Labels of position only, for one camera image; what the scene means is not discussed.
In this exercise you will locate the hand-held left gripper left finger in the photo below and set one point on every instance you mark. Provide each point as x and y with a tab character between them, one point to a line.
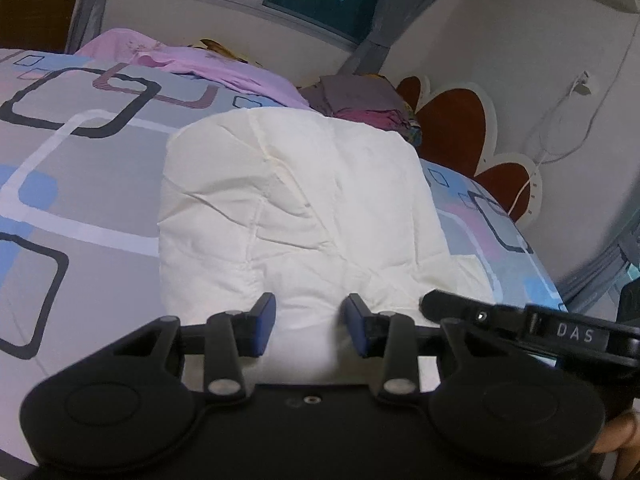
267	321

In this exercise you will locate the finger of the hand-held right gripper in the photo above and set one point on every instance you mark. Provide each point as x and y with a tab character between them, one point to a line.
465	310

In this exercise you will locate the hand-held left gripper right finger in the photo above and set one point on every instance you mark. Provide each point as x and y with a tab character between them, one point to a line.
355	321

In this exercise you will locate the white padded jacket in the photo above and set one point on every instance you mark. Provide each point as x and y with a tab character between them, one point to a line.
300	210

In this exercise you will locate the pile of grey pink clothes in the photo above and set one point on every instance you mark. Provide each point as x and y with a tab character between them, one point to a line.
360	102

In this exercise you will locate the person's right hand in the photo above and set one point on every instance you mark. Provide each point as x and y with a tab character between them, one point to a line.
617	432

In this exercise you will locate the grey curtain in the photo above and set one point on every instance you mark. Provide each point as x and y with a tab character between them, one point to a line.
395	25
87	10
605	265

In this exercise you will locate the red flower-shaped headboard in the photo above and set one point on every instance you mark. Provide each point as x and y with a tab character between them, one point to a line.
460	130

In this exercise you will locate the patterned bed sheet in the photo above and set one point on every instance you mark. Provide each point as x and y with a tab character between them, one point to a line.
75	200

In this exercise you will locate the pink blanket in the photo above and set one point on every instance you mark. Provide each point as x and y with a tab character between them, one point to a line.
210	67

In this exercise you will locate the yellow printed cloth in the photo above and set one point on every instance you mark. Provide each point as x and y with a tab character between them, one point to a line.
225	51

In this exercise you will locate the brown wooden wardrobe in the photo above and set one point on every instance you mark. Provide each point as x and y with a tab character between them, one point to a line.
35	5

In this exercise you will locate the white wall charger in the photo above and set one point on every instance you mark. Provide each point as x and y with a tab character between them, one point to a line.
585	84

